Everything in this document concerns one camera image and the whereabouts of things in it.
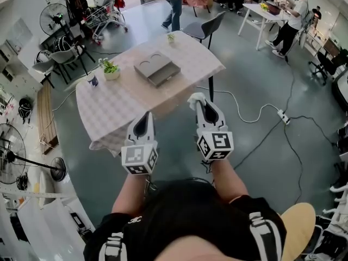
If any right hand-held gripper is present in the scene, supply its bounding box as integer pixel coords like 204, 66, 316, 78
194, 99, 235, 162

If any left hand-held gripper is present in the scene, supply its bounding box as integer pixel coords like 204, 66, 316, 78
121, 111, 159, 176

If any grey box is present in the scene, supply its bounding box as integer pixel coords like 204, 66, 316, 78
133, 51, 182, 88

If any person's right forearm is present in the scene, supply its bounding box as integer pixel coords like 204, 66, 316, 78
210, 160, 250, 204

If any person's left forearm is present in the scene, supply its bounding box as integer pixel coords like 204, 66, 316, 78
111, 172, 153, 218

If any table with checked cloth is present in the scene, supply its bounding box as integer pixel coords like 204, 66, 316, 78
75, 30, 226, 157

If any green plant in white pot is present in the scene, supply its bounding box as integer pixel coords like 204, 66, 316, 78
98, 58, 121, 81

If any blue mug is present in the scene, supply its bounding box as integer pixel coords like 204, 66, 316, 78
86, 73, 100, 89

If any white power strip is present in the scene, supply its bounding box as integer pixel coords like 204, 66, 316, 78
277, 109, 291, 126

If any grey chair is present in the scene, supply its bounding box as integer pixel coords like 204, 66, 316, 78
182, 11, 227, 50

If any person's black shirt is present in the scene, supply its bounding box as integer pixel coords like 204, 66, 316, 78
83, 178, 288, 261

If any wooden platform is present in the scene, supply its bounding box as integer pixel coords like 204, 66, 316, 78
36, 80, 59, 156

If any grey armchair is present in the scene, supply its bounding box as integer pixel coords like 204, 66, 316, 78
49, 35, 96, 84
32, 50, 57, 89

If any white table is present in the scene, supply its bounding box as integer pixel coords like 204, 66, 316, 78
238, 3, 293, 51

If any black backpack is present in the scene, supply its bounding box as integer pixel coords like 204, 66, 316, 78
18, 97, 34, 120

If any black bag with white stripes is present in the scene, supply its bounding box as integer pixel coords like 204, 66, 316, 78
52, 36, 73, 53

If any white and black bag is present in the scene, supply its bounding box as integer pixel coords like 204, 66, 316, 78
35, 50, 51, 64

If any metal shopping cart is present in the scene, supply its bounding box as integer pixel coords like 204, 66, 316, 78
83, 0, 129, 42

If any black office chair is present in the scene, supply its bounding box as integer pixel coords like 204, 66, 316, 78
308, 47, 348, 86

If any black floor fan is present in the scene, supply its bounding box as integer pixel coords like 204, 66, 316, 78
39, 3, 89, 76
0, 123, 67, 185

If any round wooden stool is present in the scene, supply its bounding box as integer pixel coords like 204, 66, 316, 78
279, 202, 316, 261

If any coat rack with clothes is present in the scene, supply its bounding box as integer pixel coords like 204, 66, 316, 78
62, 0, 91, 27

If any white cable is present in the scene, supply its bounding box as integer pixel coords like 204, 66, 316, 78
196, 86, 281, 124

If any black cable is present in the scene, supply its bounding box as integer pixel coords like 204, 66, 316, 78
233, 58, 338, 203

